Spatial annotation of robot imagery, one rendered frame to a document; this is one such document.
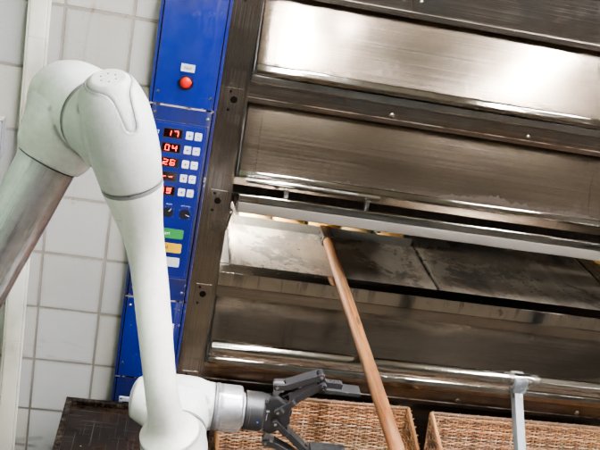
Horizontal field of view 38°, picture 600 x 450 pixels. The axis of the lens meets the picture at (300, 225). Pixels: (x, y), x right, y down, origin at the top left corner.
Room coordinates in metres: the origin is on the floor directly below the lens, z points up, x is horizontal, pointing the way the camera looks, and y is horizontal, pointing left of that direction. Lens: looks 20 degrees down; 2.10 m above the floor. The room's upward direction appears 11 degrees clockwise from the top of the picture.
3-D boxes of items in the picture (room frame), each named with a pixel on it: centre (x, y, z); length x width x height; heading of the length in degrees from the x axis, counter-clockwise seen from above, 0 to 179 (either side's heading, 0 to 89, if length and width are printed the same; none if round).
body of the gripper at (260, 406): (1.44, -0.01, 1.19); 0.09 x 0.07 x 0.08; 100
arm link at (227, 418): (1.43, 0.07, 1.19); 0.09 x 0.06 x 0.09; 10
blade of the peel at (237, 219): (2.65, -0.04, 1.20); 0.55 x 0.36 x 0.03; 100
